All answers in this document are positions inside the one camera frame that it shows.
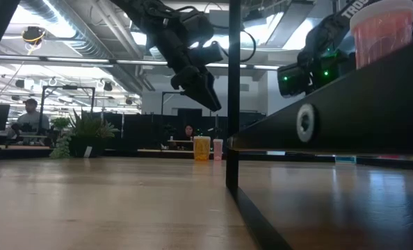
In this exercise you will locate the silver ventilation duct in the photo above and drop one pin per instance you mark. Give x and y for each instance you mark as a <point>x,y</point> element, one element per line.
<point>98,45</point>

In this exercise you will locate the green background potted plant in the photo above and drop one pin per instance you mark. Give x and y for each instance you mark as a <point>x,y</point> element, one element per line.
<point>60,123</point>

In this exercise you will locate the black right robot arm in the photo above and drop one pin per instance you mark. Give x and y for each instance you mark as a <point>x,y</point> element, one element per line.
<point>331,27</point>

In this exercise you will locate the black partition wall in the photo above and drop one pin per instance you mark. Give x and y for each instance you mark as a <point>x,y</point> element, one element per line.
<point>147,132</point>

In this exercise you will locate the green succulent in black pot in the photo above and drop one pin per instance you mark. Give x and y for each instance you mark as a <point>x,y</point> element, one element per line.
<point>88,133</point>

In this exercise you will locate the white plant label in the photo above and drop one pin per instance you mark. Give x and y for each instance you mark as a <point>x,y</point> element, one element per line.
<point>88,151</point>

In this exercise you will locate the white round shelf washer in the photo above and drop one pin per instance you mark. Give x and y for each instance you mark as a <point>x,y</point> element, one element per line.
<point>306,123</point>

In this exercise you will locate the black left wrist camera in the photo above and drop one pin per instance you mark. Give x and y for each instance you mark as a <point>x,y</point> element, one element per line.
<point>208,53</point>

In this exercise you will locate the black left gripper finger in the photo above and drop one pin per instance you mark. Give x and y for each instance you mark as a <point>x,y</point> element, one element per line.
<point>208,95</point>

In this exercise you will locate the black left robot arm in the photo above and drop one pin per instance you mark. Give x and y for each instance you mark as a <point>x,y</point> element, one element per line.
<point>147,17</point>

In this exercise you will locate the black dome ceiling fixture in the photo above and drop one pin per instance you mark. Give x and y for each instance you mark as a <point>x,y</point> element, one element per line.
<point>33,35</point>

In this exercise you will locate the black vertical divider bar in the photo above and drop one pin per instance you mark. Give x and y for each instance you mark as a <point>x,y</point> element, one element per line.
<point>233,87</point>

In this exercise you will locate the wooden background table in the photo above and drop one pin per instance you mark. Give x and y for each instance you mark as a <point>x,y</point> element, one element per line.
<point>158,151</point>

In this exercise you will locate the black overhead rig frame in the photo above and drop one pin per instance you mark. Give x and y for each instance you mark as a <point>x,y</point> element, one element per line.
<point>164,100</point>
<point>69,87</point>

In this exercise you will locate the long ceiling light bar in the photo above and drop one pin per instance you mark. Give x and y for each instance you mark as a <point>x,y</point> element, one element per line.
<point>88,60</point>

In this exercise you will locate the orange pill bottle white cap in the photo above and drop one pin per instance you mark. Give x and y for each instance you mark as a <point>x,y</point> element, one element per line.
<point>202,149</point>

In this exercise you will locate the wooden shelf board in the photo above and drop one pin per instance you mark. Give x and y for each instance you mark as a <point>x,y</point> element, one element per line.
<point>366,114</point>

